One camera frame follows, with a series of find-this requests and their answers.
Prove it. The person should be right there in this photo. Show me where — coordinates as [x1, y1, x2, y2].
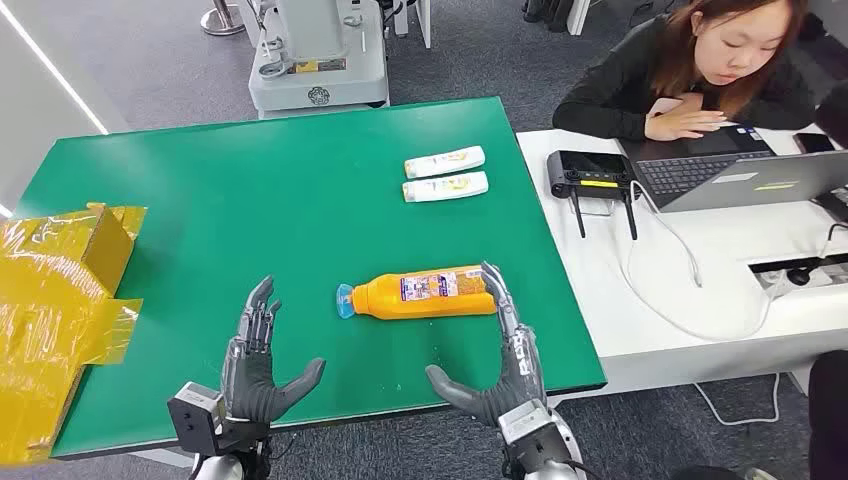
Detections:
[808, 351, 848, 480]
[551, 0, 817, 144]

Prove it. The orange detergent bottle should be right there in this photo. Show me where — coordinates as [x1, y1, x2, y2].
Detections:
[335, 265, 499, 322]

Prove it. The white floor cable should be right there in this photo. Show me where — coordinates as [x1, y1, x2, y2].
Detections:
[693, 374, 783, 427]

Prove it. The white shampoo bottle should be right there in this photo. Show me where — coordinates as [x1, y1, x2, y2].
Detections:
[404, 145, 487, 180]
[402, 170, 490, 204]

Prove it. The black laptop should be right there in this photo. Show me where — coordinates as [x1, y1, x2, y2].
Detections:
[619, 124, 778, 210]

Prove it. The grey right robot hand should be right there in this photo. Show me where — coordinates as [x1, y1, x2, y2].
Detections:
[425, 261, 548, 429]

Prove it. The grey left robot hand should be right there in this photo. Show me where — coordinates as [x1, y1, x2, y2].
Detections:
[221, 276, 327, 425]

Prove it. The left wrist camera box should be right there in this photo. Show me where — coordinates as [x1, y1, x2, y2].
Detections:
[166, 382, 228, 458]

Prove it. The yellow taped cardboard box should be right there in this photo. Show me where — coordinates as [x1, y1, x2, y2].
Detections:
[0, 202, 148, 465]

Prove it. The person's hand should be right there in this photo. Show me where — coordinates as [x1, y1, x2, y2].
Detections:
[644, 109, 729, 142]

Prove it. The black controller with antennas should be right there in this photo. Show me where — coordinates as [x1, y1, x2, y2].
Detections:
[546, 150, 641, 241]

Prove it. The black smartphone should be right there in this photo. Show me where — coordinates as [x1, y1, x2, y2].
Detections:
[792, 132, 837, 155]

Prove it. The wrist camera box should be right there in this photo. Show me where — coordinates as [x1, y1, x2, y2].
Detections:
[496, 399, 564, 465]
[166, 382, 228, 458]

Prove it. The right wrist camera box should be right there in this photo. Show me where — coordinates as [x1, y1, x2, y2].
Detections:
[496, 399, 564, 465]

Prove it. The metal stanchion base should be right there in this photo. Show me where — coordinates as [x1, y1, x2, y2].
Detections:
[199, 0, 246, 36]

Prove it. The grey laptop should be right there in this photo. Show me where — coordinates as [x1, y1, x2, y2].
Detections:
[659, 150, 848, 215]

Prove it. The black cable with plug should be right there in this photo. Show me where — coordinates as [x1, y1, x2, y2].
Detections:
[786, 221, 848, 287]

